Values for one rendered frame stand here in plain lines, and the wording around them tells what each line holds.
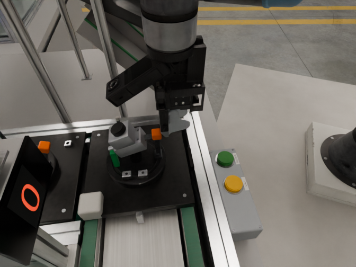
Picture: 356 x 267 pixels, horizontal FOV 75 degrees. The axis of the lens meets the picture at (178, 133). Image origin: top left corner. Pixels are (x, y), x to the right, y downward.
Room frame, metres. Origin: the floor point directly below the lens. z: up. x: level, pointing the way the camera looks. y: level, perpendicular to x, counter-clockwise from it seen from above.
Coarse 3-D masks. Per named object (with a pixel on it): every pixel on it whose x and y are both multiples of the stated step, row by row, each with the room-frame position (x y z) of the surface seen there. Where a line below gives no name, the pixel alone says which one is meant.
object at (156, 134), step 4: (152, 132) 0.32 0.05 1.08; (156, 132) 0.32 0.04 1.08; (160, 132) 0.32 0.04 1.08; (148, 136) 0.32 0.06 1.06; (152, 136) 0.31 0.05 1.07; (156, 136) 0.31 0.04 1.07; (160, 136) 0.31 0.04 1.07; (156, 140) 0.31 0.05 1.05; (156, 144) 0.31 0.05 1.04; (156, 148) 0.31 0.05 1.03; (160, 148) 0.31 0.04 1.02; (156, 152) 0.31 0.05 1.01; (160, 152) 0.31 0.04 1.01
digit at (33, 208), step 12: (24, 168) 0.14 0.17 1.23; (24, 180) 0.12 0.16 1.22; (36, 180) 0.14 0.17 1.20; (12, 192) 0.10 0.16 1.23; (24, 192) 0.11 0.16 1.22; (36, 192) 0.12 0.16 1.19; (12, 204) 0.09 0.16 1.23; (24, 204) 0.10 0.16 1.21; (36, 204) 0.11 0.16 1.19; (24, 216) 0.09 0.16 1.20; (36, 216) 0.10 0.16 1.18; (36, 228) 0.09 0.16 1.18
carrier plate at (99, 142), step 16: (144, 128) 0.42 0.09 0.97; (96, 144) 0.37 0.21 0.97; (176, 144) 0.37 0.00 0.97; (96, 160) 0.32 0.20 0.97; (176, 160) 0.32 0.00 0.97; (96, 176) 0.27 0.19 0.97; (176, 176) 0.27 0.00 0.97; (112, 192) 0.23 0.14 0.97; (128, 192) 0.23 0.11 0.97; (144, 192) 0.23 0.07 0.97; (160, 192) 0.23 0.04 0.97; (176, 192) 0.23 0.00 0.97; (192, 192) 0.23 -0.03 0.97; (112, 208) 0.20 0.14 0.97; (128, 208) 0.20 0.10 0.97; (144, 208) 0.20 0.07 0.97; (160, 208) 0.20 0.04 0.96; (176, 208) 0.21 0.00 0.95
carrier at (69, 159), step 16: (64, 144) 0.37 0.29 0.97; (80, 144) 0.37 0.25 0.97; (48, 160) 0.31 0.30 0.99; (64, 160) 0.32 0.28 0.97; (80, 160) 0.32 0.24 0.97; (64, 176) 0.27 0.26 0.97; (80, 176) 0.28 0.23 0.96; (48, 192) 0.23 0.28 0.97; (64, 192) 0.23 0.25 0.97; (48, 208) 0.20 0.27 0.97; (64, 208) 0.20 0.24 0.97; (48, 224) 0.17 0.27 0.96
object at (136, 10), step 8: (80, 0) 0.53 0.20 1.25; (88, 0) 0.53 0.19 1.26; (104, 0) 0.53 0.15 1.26; (112, 0) 0.53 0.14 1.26; (120, 0) 0.60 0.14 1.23; (128, 0) 0.62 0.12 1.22; (136, 0) 0.64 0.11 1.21; (104, 8) 0.53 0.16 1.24; (112, 8) 0.53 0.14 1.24; (120, 8) 0.52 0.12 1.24; (128, 8) 0.58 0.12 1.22; (136, 8) 0.60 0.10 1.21; (120, 16) 0.52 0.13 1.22; (128, 16) 0.52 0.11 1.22; (136, 16) 0.52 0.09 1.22; (136, 24) 0.52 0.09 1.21
